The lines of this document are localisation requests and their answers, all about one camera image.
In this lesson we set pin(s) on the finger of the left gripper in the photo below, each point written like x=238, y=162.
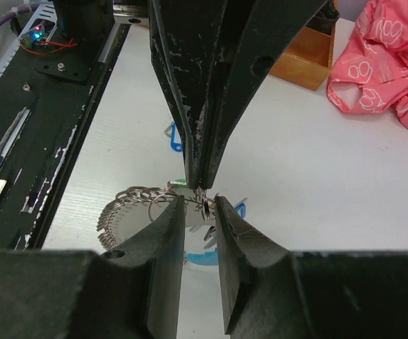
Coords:
x=183, y=42
x=253, y=36

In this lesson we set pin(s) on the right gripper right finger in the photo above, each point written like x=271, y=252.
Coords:
x=253, y=270

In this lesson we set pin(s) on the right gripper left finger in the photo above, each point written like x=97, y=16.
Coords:
x=152, y=263

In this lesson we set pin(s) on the light blue key tag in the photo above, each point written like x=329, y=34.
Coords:
x=208, y=258

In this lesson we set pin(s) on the dark blue key tag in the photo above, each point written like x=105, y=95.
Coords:
x=241, y=208

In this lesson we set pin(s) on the green key tag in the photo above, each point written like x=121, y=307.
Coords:
x=177, y=184

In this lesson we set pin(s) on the orange wooden compartment tray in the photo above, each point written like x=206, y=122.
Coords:
x=308, y=59

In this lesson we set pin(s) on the blue key tag on table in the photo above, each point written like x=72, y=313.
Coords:
x=172, y=133

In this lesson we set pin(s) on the pink plastic bag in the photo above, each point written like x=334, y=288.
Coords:
x=371, y=75

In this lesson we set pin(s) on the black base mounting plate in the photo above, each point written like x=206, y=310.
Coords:
x=43, y=123

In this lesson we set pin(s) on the white cable duct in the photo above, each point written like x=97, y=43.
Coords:
x=43, y=11

